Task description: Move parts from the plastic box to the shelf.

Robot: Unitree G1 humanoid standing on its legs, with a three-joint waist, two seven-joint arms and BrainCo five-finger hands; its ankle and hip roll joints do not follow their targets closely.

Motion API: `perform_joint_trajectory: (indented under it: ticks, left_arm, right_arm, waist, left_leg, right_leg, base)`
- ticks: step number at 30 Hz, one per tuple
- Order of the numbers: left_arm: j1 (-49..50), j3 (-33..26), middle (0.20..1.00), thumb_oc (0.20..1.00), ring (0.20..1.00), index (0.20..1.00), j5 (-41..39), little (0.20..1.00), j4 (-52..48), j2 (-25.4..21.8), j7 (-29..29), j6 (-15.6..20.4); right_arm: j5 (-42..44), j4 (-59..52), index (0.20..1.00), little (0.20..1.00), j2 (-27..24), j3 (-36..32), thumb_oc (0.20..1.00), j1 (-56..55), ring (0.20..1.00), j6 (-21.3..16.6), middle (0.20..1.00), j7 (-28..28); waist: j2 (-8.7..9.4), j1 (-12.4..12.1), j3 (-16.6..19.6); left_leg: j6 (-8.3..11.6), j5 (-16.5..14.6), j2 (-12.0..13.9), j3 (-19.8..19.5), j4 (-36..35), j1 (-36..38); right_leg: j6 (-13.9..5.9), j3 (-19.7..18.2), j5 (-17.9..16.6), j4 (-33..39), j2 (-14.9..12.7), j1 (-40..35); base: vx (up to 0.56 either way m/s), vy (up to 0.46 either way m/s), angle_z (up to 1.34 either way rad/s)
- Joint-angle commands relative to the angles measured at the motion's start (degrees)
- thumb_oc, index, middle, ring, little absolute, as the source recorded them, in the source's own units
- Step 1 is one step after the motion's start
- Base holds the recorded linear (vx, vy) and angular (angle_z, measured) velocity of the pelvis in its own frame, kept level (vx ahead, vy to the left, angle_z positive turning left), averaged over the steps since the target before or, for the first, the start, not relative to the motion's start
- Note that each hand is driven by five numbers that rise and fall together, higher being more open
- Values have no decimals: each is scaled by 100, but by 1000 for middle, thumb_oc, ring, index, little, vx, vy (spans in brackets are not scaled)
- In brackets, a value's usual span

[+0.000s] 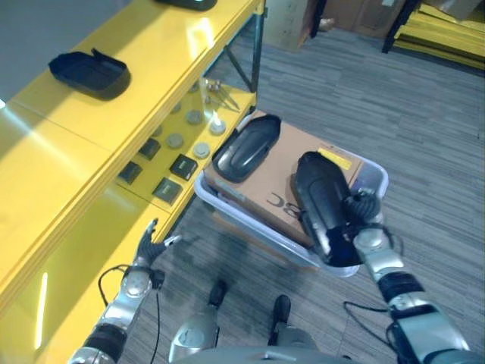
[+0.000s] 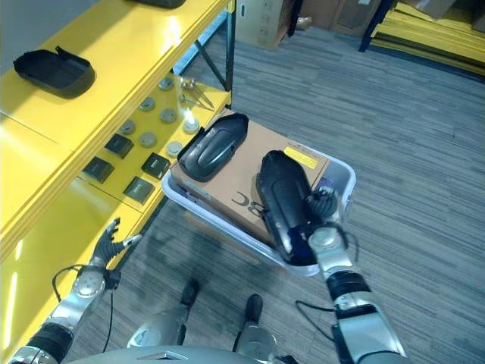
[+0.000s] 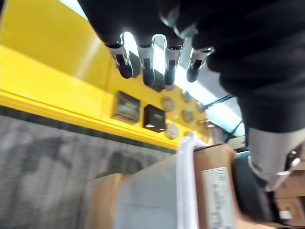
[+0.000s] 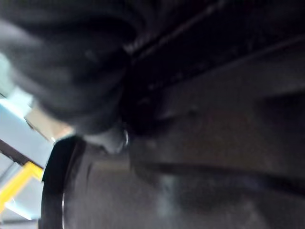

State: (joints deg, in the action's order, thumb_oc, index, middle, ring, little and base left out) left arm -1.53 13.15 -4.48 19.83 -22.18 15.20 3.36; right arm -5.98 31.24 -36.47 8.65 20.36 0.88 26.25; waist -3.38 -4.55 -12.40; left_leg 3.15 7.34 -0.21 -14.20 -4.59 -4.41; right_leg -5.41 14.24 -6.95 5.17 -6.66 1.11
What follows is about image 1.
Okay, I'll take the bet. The robot leg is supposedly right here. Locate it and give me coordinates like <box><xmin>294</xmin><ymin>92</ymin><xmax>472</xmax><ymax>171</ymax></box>
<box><xmin>268</xmin><ymin>320</ymin><xmax>316</xmax><ymax>348</ymax></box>
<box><xmin>167</xmin><ymin>305</ymin><xmax>221</xmax><ymax>362</ymax></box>

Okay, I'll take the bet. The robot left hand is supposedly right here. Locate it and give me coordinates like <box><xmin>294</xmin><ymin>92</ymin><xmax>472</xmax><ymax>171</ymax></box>
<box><xmin>131</xmin><ymin>218</ymin><xmax>183</xmax><ymax>266</ymax></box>

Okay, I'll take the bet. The bundle of metal screws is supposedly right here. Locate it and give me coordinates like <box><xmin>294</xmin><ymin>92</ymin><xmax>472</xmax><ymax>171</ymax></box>
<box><xmin>204</xmin><ymin>79</ymin><xmax>240</xmax><ymax>112</ymax></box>

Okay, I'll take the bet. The robot left leg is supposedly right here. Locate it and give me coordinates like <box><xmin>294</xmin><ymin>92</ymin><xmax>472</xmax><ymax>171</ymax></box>
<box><xmin>167</xmin><ymin>305</ymin><xmax>221</xmax><ymax>362</ymax></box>

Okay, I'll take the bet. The beige cardboard box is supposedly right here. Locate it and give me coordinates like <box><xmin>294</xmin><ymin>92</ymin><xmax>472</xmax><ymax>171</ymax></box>
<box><xmin>264</xmin><ymin>0</ymin><xmax>318</xmax><ymax>49</ymax></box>

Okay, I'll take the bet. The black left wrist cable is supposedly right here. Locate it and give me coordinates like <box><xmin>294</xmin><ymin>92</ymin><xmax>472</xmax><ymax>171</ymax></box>
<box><xmin>98</xmin><ymin>265</ymin><xmax>166</xmax><ymax>362</ymax></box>

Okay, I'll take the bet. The black metal post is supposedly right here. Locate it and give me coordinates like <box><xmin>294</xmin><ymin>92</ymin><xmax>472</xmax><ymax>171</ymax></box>
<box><xmin>309</xmin><ymin>0</ymin><xmax>327</xmax><ymax>39</ymax></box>
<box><xmin>381</xmin><ymin>0</ymin><xmax>422</xmax><ymax>55</ymax></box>

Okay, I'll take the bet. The translucent plastic box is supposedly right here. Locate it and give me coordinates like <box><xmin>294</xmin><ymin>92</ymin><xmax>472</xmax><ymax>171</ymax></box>
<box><xmin>193</xmin><ymin>158</ymin><xmax>390</xmax><ymax>278</ymax></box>

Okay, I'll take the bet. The small black square box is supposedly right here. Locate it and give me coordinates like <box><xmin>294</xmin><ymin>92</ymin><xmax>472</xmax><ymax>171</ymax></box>
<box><xmin>169</xmin><ymin>154</ymin><xmax>199</xmax><ymax>181</ymax></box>
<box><xmin>152</xmin><ymin>177</ymin><xmax>183</xmax><ymax>206</ymax></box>
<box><xmin>117</xmin><ymin>161</ymin><xmax>144</xmax><ymax>187</ymax></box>
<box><xmin>138</xmin><ymin>138</ymin><xmax>162</xmax><ymax>160</ymax></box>

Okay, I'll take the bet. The yellow label sticker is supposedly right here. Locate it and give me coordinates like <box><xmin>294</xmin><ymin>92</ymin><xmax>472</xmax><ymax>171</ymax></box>
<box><xmin>317</xmin><ymin>148</ymin><xmax>352</xmax><ymax>169</ymax></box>

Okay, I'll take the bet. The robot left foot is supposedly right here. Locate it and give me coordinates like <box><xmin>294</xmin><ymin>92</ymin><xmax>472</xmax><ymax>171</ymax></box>
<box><xmin>208</xmin><ymin>279</ymin><xmax>229</xmax><ymax>308</ymax></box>

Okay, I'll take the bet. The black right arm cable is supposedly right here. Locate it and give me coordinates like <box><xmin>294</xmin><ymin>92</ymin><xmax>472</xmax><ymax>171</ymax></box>
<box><xmin>343</xmin><ymin>300</ymin><xmax>402</xmax><ymax>356</ymax></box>

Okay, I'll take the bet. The black sole-shaped part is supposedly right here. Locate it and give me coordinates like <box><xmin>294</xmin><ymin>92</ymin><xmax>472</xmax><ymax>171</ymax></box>
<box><xmin>154</xmin><ymin>0</ymin><xmax>219</xmax><ymax>12</ymax></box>
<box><xmin>211</xmin><ymin>115</ymin><xmax>283</xmax><ymax>184</ymax></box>
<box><xmin>290</xmin><ymin>150</ymin><xmax>361</xmax><ymax>266</ymax></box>
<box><xmin>48</xmin><ymin>47</ymin><xmax>132</xmax><ymax>102</ymax></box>

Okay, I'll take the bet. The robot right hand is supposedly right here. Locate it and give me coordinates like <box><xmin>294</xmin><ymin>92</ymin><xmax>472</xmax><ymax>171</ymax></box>
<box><xmin>342</xmin><ymin>189</ymin><xmax>383</xmax><ymax>238</ymax></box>

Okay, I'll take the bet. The stack of yellow boards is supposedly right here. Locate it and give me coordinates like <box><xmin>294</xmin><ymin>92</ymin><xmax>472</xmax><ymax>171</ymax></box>
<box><xmin>393</xmin><ymin>2</ymin><xmax>485</xmax><ymax>71</ymax></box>

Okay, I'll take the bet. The yellow metal shelf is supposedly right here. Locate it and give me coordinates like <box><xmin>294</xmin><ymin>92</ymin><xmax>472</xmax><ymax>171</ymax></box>
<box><xmin>0</xmin><ymin>0</ymin><xmax>267</xmax><ymax>364</ymax></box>

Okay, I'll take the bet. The large brown cardboard box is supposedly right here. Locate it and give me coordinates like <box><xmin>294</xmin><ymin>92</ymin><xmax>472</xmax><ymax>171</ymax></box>
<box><xmin>321</xmin><ymin>0</ymin><xmax>412</xmax><ymax>39</ymax></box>

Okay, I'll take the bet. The robot right leg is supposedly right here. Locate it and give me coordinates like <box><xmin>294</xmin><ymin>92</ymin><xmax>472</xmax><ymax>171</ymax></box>
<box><xmin>268</xmin><ymin>320</ymin><xmax>316</xmax><ymax>348</ymax></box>

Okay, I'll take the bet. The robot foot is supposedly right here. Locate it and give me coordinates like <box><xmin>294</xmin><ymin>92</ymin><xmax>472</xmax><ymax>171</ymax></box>
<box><xmin>208</xmin><ymin>279</ymin><xmax>229</xmax><ymax>308</ymax></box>
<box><xmin>273</xmin><ymin>294</ymin><xmax>293</xmax><ymax>324</ymax></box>

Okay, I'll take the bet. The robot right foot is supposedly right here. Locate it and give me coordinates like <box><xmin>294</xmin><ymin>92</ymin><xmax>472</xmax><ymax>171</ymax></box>
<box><xmin>273</xmin><ymin>294</ymin><xmax>293</xmax><ymax>324</ymax></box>

